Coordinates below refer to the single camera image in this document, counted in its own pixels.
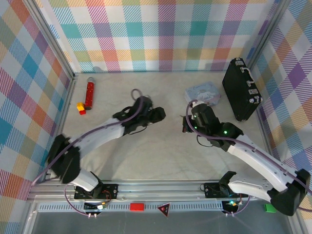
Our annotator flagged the clear plastic bag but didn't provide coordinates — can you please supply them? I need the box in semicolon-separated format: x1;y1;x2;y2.
184;81;222;108

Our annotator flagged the black briefcase with metal fittings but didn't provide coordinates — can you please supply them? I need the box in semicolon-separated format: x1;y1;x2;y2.
221;57;264;122

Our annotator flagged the red tube with silver cap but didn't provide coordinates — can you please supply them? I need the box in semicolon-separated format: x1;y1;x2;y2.
84;77;96;111

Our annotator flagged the red black triangle sticker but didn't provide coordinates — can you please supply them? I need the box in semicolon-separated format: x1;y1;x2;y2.
157;202;171;217

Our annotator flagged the red rectangular block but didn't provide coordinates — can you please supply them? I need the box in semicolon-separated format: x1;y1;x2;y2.
130;202;145;212

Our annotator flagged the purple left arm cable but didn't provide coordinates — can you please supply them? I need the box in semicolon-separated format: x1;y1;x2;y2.
31;89;147;187

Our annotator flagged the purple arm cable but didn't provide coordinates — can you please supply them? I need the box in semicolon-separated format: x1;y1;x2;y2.
31;89;147;187
186;98;312;213

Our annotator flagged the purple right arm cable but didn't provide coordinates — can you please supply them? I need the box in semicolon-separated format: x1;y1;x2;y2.
186;98;312;213

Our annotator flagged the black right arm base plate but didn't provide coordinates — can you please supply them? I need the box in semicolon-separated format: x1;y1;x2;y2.
204;182;247;198

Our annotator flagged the aluminium frame rail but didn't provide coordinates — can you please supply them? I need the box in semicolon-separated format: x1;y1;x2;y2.
26;179;295;202

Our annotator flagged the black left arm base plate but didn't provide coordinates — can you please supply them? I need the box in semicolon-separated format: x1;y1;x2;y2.
74;182;119;200

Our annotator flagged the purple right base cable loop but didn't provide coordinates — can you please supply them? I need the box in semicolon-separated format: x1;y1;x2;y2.
223;195;252;216

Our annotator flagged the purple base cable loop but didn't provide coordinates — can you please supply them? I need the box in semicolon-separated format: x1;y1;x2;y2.
223;195;252;216
64;179;113;218

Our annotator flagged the grey slotted cable duct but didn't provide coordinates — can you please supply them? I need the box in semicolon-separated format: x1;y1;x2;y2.
38;203;227;212

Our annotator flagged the aluminium frame post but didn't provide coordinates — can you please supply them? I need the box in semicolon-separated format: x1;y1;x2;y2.
245;0;293;72
24;0;77;82

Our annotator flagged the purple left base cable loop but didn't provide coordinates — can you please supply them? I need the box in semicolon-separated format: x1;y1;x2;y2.
64;179;113;218

